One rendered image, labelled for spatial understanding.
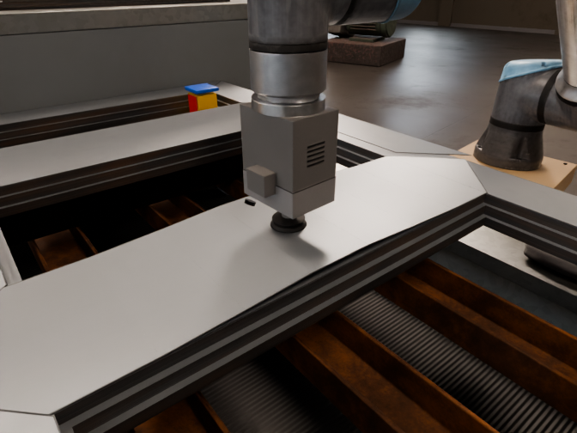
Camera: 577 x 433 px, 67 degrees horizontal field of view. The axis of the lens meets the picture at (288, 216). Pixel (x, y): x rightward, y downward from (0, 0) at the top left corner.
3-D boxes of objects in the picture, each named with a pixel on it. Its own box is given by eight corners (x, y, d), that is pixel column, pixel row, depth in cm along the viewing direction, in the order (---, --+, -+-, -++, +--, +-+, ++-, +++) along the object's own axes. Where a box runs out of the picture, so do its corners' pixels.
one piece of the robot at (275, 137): (209, 70, 42) (221, 216, 50) (267, 86, 36) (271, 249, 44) (284, 58, 48) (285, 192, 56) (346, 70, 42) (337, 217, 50)
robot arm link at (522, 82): (507, 109, 108) (523, 51, 102) (563, 123, 98) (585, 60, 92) (479, 115, 102) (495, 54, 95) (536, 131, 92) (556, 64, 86)
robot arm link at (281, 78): (284, 57, 37) (229, 46, 42) (285, 110, 39) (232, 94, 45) (343, 48, 41) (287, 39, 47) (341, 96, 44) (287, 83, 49)
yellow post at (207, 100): (205, 172, 111) (197, 96, 102) (196, 166, 114) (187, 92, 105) (222, 167, 114) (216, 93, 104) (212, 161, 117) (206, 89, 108)
